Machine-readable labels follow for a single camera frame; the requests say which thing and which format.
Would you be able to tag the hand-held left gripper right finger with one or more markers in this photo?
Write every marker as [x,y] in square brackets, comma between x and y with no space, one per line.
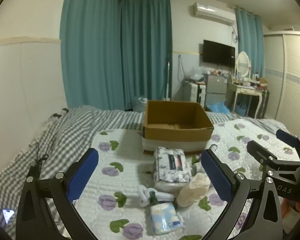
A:
[216,177]

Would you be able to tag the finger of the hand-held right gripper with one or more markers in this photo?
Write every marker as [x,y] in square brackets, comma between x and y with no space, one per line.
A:
[261,151]
[286,137]

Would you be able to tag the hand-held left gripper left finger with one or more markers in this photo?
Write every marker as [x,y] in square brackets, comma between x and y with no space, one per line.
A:
[83,175]

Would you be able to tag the cream soft cloth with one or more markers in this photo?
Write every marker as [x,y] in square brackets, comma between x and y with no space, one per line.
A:
[192,190]

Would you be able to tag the floral tissue pack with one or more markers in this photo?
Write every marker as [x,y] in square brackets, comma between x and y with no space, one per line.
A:
[171,165]

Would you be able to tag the cardboard box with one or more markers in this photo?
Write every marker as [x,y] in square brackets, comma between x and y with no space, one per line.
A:
[177,136]

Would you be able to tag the small blue tissue pack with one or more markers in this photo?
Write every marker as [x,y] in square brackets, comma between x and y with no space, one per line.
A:
[163,217]

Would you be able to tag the dark striped case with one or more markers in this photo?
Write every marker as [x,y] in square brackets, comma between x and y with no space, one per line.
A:
[263,103]

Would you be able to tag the blue basket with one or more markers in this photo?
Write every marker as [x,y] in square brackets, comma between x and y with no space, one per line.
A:
[240,110]

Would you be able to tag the white floral quilt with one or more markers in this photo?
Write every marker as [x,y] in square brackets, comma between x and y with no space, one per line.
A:
[130,177]

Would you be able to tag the white wardrobe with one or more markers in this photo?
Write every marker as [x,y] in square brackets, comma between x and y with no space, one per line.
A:
[290,80]

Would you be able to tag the blue plastic bag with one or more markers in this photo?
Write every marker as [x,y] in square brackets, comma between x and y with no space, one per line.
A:
[218,107]

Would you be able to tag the white dressing table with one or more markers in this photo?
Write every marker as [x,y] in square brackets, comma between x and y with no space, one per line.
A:
[242,88]

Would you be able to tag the small grey fridge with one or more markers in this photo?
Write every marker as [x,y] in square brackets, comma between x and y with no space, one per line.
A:
[216,90]

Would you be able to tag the oval white mirror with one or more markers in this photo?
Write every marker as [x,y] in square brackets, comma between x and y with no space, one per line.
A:
[243,63]

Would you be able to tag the smartphone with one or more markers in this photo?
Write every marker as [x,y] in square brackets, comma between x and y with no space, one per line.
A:
[8,215]

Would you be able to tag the white suitcase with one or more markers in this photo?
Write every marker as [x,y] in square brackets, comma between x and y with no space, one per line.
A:
[193,92]

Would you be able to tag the clear plastic water jug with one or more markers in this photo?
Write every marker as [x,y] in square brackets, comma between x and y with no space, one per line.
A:
[140,103]

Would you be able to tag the clear plastic bags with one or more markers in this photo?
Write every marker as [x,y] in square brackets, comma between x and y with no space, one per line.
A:
[196,75]

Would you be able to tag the teal curtain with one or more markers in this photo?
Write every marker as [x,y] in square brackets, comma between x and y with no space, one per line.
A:
[145,50]
[250,40]
[90,42]

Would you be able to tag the white mop pole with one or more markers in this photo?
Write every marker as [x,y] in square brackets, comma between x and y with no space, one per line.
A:
[168,80]

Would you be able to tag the white air conditioner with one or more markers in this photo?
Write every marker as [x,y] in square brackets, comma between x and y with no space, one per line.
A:
[212,12]

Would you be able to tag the black wall television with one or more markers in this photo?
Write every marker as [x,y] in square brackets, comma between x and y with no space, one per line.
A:
[218,53]

